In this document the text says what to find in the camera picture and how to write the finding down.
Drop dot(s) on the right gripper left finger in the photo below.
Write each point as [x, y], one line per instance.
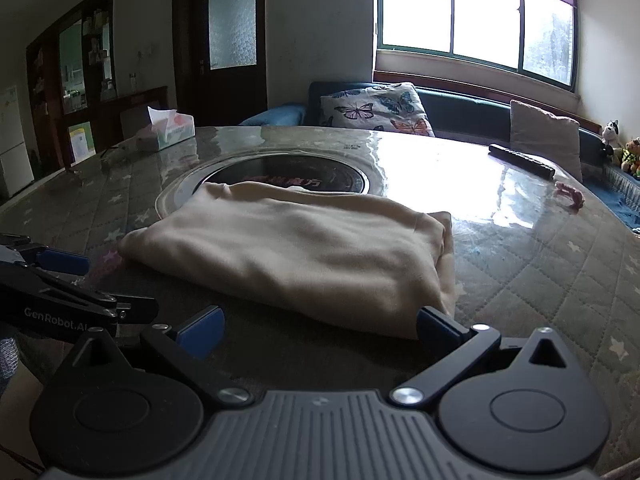
[177, 358]

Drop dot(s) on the green framed window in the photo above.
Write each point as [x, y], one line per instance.
[534, 38]

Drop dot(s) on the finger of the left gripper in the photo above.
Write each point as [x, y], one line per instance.
[108, 306]
[51, 259]

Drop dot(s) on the cream sweatshirt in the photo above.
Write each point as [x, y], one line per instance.
[351, 260]

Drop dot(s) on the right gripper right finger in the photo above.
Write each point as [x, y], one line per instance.
[454, 350]

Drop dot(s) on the dark door frosted glass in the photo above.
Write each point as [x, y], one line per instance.
[219, 59]

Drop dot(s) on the black remote control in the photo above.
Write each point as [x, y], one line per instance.
[525, 162]

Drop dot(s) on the white refrigerator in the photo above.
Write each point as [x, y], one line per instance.
[16, 172]

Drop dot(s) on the black white plush toy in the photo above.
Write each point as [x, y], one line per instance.
[611, 135]

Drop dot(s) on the quilted star table cover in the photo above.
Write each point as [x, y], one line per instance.
[522, 259]

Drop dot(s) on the butterfly print pillow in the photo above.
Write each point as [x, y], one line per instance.
[384, 107]

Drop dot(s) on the tissue box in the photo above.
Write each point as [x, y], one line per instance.
[166, 128]

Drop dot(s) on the blue sofa bench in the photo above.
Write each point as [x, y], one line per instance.
[465, 118]

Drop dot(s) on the black round induction cooktop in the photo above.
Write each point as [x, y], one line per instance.
[311, 172]

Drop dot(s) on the pink hair scrunchie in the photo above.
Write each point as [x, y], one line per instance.
[573, 198]

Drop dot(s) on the yellow plush toy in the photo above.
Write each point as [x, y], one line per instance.
[630, 163]

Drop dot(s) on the dark wooden display cabinet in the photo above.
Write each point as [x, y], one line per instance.
[77, 109]

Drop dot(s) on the gray square pillow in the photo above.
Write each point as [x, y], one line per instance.
[537, 132]

